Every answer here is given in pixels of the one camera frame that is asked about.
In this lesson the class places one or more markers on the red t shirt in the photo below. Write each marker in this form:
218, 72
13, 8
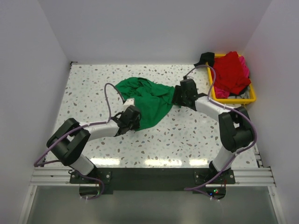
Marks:
229, 73

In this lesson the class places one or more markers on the green t shirt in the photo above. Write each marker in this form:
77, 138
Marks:
153, 100

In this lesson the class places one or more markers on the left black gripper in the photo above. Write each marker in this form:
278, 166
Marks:
136, 124

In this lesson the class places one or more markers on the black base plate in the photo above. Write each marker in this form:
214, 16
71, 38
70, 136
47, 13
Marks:
108, 180

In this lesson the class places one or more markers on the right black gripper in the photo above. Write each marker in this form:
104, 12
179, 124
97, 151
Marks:
175, 99

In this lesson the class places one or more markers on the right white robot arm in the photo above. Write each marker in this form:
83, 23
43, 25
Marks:
236, 129

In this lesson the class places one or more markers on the black garment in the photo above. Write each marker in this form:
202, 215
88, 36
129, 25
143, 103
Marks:
206, 60

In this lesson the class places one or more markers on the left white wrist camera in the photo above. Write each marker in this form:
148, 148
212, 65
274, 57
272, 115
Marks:
129, 102

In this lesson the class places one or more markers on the grey garment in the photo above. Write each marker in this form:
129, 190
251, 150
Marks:
244, 94

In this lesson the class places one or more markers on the yellow plastic bin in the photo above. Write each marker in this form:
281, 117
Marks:
235, 101

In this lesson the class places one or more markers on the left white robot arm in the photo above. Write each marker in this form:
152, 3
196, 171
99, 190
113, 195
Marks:
68, 142

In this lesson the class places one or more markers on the aluminium rail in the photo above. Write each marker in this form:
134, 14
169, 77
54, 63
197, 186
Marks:
238, 177

